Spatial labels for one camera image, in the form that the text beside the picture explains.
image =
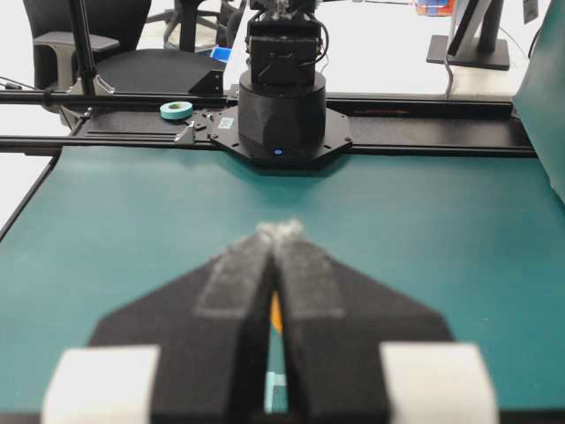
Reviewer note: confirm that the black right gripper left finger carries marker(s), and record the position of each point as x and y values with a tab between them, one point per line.
192	351

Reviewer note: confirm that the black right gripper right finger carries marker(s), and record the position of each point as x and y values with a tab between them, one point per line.
358	351

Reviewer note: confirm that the orange cup block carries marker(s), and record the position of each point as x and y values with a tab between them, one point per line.
275	314

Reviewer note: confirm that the teal tape roll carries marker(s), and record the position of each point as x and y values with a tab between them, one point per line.
176	110

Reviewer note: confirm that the black tripod pole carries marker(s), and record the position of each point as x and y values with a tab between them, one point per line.
89	82

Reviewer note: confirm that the black monitor stand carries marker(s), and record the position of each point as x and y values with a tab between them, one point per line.
475	41

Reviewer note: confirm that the black office chair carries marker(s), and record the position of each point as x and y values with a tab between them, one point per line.
115	28

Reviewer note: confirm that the black aluminium rail frame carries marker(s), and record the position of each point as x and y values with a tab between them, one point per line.
357	124

